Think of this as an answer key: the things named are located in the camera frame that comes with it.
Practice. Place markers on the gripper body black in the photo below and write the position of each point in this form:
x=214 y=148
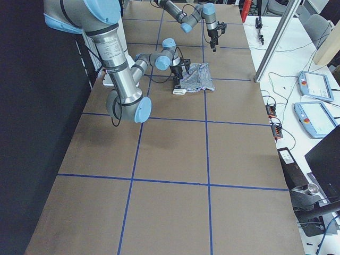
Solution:
x=212 y=34
x=176 y=71

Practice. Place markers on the aluminium frame post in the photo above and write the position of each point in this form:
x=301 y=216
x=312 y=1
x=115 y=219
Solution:
x=277 y=36

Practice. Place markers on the red cylinder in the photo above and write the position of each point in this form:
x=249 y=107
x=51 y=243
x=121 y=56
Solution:
x=245 y=9

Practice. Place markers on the black monitor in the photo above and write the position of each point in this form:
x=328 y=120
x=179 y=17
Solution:
x=323 y=160

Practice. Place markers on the grey office chair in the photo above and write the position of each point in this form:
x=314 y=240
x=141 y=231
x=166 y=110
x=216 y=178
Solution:
x=318 y=29

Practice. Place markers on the striped polo shirt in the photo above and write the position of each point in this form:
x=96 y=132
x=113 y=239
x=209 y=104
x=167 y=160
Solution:
x=195 y=79

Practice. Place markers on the far teach pendant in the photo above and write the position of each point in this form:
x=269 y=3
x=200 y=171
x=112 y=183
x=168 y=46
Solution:
x=315 y=85

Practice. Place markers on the near teach pendant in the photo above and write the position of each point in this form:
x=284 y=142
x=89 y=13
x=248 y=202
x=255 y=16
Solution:
x=315 y=118

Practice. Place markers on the orange black connector box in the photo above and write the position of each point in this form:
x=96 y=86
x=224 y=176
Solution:
x=271 y=110

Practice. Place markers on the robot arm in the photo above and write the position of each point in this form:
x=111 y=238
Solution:
x=99 y=21
x=189 y=16

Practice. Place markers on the teach pendant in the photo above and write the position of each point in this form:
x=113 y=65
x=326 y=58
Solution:
x=315 y=118
x=315 y=85

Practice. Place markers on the metal cup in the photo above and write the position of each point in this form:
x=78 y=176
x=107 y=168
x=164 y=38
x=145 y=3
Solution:
x=312 y=189

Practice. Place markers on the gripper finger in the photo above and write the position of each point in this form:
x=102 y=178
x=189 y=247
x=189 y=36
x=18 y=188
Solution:
x=213 y=45
x=176 y=83

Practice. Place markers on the black flat box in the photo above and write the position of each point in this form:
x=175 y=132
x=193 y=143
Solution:
x=293 y=175

